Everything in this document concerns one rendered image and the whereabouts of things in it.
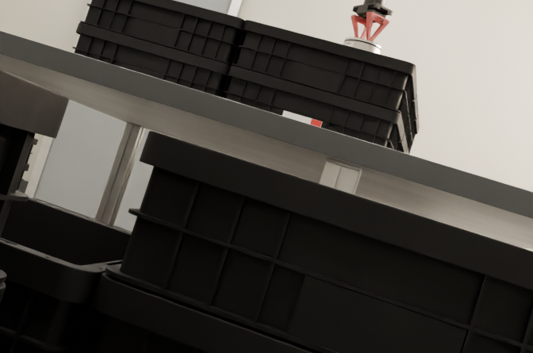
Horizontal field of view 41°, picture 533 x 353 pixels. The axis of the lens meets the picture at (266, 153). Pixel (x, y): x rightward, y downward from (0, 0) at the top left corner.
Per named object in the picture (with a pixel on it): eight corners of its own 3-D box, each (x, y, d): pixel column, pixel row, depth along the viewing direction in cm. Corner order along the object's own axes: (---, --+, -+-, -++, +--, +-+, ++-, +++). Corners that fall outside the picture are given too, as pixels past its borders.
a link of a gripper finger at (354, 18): (358, 38, 188) (368, 5, 189) (343, 40, 195) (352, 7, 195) (377, 47, 192) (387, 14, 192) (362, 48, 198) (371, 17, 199)
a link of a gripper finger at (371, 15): (364, 37, 186) (373, 4, 187) (348, 40, 193) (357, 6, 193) (383, 47, 190) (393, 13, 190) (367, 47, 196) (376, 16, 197)
